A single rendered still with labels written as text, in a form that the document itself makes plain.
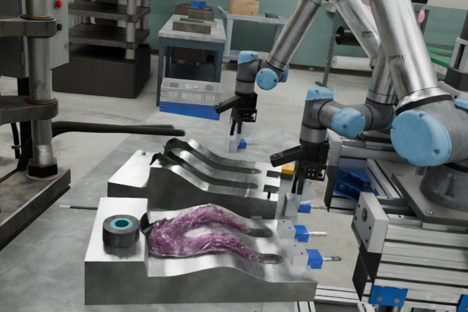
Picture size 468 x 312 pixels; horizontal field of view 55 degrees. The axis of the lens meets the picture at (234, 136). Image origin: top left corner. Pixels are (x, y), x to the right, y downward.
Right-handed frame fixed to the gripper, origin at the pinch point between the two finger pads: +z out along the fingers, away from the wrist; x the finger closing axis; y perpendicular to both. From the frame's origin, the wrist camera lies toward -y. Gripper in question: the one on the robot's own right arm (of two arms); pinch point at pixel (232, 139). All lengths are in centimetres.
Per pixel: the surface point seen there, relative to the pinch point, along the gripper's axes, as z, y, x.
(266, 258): 0, -16, -77
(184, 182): -5, -30, -46
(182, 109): 70, 35, 253
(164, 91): 53, 17, 257
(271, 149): 4.6, 17.4, 0.1
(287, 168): 0.9, 12.9, -25.8
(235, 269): -4, -27, -85
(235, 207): 0, -16, -53
